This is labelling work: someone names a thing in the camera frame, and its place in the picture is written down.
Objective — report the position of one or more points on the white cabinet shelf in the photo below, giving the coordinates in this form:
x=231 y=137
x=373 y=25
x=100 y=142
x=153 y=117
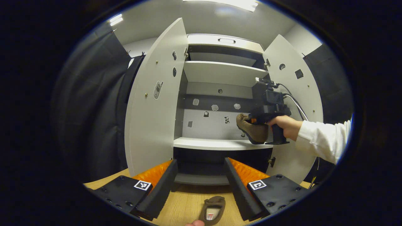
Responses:
x=220 y=73
x=207 y=143

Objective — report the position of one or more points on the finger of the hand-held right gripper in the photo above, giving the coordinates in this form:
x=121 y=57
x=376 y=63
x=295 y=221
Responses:
x=258 y=120

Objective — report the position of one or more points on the black backdrop cloth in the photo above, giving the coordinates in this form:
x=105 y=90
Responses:
x=88 y=110
x=133 y=81
x=336 y=88

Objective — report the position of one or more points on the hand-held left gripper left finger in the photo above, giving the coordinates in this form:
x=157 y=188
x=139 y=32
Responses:
x=163 y=188

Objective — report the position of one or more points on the ceiling light panel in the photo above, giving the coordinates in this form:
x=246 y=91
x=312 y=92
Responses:
x=116 y=19
x=220 y=3

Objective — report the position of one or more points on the brown fluffy shoe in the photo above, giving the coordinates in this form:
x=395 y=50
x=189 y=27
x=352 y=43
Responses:
x=216 y=202
x=254 y=131

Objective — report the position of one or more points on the white shoe cabinet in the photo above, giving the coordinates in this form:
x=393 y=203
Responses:
x=216 y=125

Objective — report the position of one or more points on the white shoe cabinet door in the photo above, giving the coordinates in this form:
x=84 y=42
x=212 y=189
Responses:
x=284 y=51
x=150 y=131

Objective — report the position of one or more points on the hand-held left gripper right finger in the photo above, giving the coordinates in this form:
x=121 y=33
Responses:
x=237 y=188

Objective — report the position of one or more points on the white cabinet drawer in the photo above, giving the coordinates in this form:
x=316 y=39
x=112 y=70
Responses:
x=204 y=42

